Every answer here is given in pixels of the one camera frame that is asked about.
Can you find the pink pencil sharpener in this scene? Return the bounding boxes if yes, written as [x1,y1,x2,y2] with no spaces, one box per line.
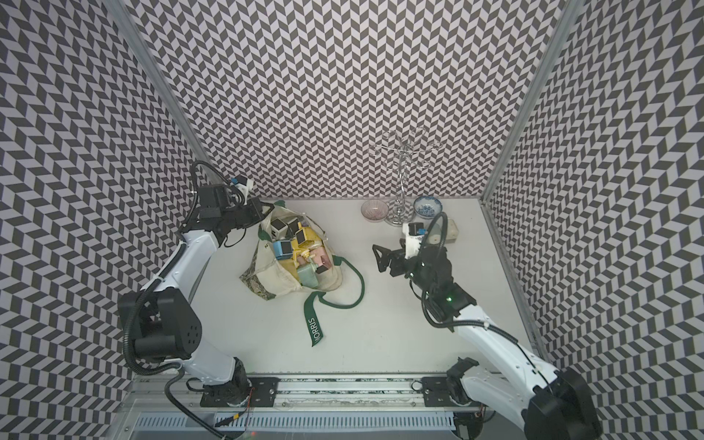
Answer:
[308,247,334,274]

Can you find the blue pencil sharpener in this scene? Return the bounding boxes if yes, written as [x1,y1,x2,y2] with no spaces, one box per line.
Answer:
[272,239,293,260]

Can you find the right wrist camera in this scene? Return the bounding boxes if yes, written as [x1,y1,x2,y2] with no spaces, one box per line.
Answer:
[401,222,426,260]

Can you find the pink ceramic bowl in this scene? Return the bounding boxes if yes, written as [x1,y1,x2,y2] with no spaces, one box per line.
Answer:
[360,199,389,223]

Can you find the cream pencil sharpener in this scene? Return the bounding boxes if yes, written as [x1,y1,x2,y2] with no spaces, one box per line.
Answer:
[445,219,459,243]

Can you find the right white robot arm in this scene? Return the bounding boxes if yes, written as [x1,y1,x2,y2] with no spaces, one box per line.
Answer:
[372,245,603,439]

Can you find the blue white ceramic bowl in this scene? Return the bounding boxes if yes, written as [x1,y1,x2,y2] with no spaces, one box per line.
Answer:
[414,196,443,220]

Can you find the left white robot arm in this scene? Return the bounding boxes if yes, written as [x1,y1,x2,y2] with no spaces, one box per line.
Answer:
[118,197,273,407]

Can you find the yellow pencil sharpener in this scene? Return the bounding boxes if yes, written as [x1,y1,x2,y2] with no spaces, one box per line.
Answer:
[291,222,323,259]

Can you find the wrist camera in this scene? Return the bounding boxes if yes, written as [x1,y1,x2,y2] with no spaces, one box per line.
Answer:
[401,222,426,260]
[196,176,255,218]

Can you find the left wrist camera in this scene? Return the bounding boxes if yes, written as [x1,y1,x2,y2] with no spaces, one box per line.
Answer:
[196,176,255,218]

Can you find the cream tote bag green handles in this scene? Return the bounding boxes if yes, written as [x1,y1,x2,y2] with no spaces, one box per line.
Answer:
[240,201,366,347]

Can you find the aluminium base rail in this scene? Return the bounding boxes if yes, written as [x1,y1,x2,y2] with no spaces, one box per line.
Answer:
[120,373,590,440]

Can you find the clear glass mug tree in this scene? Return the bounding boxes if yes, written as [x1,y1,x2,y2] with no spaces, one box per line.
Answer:
[372,129,442,227]

